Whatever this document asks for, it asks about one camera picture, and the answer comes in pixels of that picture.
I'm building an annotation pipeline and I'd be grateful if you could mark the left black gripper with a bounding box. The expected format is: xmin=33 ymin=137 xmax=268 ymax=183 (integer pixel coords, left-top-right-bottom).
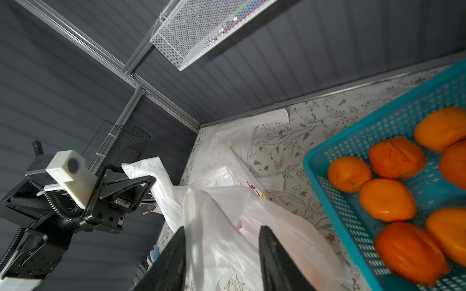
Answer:
xmin=1 ymin=141 xmax=155 ymax=255

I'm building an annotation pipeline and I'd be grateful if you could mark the teal plastic basket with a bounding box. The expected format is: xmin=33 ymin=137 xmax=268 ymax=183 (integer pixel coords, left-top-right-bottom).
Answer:
xmin=303 ymin=61 xmax=466 ymax=291

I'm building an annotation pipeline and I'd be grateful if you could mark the orange mandarin top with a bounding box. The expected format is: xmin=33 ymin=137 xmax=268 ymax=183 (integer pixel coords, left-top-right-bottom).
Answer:
xmin=414 ymin=107 xmax=466 ymax=152

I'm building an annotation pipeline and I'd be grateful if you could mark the orange mandarin centre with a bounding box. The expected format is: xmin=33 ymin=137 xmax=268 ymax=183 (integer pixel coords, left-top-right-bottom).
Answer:
xmin=368 ymin=137 xmax=426 ymax=181

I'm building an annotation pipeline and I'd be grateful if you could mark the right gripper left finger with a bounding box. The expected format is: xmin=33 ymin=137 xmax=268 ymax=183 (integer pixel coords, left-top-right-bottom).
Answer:
xmin=133 ymin=227 xmax=186 ymax=291

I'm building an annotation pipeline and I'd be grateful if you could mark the white wire wall basket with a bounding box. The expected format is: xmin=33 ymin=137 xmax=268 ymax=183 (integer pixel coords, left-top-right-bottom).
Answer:
xmin=150 ymin=0 xmax=275 ymax=71

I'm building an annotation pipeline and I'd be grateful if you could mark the white plastic bag rear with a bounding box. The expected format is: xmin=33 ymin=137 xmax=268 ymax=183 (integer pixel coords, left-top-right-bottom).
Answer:
xmin=182 ymin=109 xmax=289 ymax=185

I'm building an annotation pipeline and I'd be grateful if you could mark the orange mandarin right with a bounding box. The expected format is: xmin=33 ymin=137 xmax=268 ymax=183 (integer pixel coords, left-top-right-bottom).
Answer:
xmin=359 ymin=179 xmax=416 ymax=223

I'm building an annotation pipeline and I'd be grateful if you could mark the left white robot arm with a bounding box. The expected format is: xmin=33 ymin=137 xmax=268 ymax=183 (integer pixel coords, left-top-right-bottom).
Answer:
xmin=1 ymin=141 xmax=156 ymax=291

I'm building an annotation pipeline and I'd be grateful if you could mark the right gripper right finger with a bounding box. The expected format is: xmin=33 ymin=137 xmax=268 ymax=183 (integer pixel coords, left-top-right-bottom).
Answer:
xmin=258 ymin=226 xmax=316 ymax=291

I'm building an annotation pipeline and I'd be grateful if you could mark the orange mandarin front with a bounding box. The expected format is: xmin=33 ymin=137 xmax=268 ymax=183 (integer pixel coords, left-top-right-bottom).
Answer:
xmin=374 ymin=223 xmax=450 ymax=286

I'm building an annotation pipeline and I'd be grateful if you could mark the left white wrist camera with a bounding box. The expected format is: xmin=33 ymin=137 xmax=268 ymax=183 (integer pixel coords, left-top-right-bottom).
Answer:
xmin=44 ymin=150 xmax=98 ymax=209

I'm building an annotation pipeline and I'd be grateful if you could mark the orange mandarin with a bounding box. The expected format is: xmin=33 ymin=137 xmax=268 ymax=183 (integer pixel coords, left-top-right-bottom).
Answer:
xmin=414 ymin=107 xmax=466 ymax=152
xmin=374 ymin=223 xmax=450 ymax=286
xmin=368 ymin=137 xmax=426 ymax=181
xmin=327 ymin=156 xmax=372 ymax=194
xmin=359 ymin=179 xmax=416 ymax=223

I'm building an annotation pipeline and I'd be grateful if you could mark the orange mandarin left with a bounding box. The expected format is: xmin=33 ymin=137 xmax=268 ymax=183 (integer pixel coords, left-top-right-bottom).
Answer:
xmin=327 ymin=156 xmax=372 ymax=194

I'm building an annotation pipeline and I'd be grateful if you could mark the black wire wall basket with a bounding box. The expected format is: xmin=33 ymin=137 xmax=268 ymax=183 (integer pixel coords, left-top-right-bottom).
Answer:
xmin=81 ymin=120 xmax=150 ymax=176

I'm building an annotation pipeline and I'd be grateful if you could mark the cartoon printed plastic bag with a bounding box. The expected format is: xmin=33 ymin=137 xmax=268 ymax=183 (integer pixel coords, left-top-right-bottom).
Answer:
xmin=123 ymin=147 xmax=350 ymax=291

